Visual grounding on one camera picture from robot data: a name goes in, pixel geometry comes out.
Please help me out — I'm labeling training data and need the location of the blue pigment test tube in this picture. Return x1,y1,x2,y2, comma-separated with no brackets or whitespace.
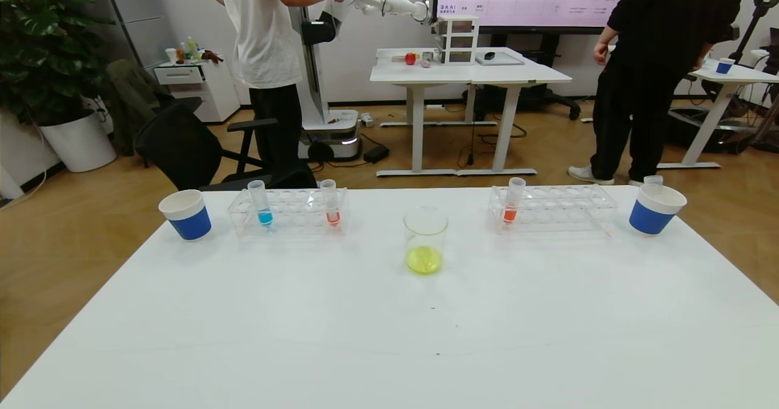
247,180,274,227

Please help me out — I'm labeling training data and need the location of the black wheeled robot base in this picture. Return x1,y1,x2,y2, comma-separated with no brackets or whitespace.
666,106,755,154

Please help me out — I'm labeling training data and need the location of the red pigment test tube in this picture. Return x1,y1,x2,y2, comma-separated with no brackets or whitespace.
501,177,526,225
320,179,341,228

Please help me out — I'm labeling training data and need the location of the clear glass beaker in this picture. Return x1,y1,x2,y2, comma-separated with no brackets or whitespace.
403,207,449,276

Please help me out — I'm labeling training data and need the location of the clear plastic test tube rack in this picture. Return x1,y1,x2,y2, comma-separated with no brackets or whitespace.
228,187,351,238
488,184,618,234

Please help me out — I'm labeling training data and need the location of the white humanoid robot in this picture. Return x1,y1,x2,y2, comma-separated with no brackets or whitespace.
296,0,436,161

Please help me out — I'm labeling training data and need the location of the white desktop drawer organizer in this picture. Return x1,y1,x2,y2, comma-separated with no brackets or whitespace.
437,15,480,65

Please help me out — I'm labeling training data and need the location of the grey flat tray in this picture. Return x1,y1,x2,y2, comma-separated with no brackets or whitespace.
476,51,525,66

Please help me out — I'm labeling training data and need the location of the black swivel chair base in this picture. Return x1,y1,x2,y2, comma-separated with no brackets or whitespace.
466,35,582,121

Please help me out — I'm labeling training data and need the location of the person in white t-shirt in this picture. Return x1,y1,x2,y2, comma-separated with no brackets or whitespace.
204,0,354,172

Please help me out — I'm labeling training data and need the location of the blue white paper cup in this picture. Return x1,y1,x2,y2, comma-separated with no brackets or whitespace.
159,189,212,242
629,183,688,237

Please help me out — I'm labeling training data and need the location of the black office chair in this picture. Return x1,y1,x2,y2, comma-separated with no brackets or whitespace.
134,97,317,192

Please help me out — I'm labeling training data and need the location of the white drawer cabinet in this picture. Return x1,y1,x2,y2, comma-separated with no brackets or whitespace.
153,59,241,124

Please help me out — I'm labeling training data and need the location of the olive green jacket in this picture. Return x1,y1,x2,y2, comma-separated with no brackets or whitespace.
102,60,177,158

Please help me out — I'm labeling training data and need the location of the person in black clothes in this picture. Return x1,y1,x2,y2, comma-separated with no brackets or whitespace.
567,0,752,187

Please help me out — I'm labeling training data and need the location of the white plant pot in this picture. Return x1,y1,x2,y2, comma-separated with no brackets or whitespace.
38,110,117,173

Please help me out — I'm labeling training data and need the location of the green leafy plant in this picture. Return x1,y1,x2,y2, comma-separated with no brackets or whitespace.
0,0,113,127

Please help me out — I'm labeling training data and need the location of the black camera stand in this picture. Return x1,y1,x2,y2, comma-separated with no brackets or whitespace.
733,0,779,63

